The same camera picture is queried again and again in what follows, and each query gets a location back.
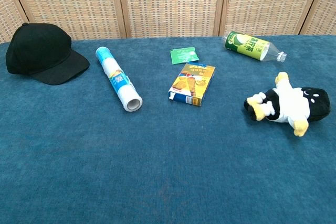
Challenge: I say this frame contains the green foil sachet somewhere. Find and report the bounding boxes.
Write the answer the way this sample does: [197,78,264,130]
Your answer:
[169,46,200,65]

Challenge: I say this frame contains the woven folding screen panel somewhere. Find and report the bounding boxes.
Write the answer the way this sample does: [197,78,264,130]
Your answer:
[115,0,228,38]
[0,0,28,44]
[6,0,131,41]
[217,0,328,36]
[301,0,336,36]

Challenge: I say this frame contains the white blue plastic wrap roll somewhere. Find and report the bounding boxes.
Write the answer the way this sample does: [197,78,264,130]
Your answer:
[95,46,143,113]

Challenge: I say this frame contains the blue table cover cloth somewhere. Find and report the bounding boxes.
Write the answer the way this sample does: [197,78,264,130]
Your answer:
[0,35,336,224]

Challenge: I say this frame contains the yellow snack carton box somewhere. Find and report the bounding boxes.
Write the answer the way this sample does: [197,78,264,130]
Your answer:
[167,62,216,107]

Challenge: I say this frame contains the green label plastic bottle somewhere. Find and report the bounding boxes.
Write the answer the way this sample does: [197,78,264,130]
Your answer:
[223,30,288,63]

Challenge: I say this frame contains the black baseball cap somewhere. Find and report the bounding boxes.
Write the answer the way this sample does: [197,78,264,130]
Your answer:
[5,22,90,86]

